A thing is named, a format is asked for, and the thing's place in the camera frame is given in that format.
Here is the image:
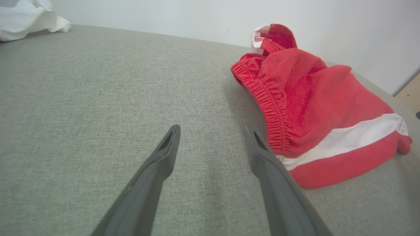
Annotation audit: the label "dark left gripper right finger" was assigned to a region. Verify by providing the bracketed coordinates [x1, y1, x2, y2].
[244, 125, 333, 236]

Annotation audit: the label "grey fabric sofa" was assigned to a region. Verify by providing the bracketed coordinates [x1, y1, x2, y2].
[0, 25, 420, 236]

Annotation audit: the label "red shorts with white stripe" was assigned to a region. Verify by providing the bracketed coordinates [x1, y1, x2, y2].
[231, 24, 413, 189]

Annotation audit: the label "red white basketball jersey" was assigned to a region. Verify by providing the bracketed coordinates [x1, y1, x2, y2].
[0, 0, 71, 42]

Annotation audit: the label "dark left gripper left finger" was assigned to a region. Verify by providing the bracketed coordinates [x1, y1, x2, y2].
[90, 125, 181, 236]

